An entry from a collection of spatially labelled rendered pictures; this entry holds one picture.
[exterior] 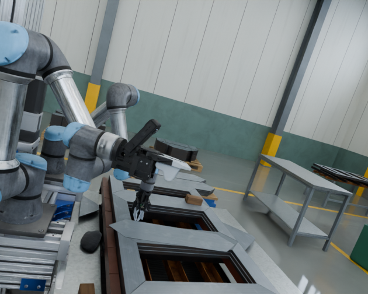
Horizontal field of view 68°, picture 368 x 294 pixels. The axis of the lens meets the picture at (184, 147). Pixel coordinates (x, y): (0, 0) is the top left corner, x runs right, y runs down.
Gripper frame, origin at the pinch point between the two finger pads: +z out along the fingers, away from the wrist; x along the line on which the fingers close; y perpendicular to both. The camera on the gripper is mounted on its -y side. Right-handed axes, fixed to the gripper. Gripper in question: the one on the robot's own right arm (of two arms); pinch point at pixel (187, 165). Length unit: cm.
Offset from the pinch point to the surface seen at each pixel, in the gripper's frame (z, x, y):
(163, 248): -5, -65, 53
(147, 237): -15, -65, 51
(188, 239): 5, -79, 49
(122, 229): -29, -64, 51
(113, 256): -25, -47, 57
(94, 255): -39, -64, 70
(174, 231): -4, -82, 49
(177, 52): -211, -726, -219
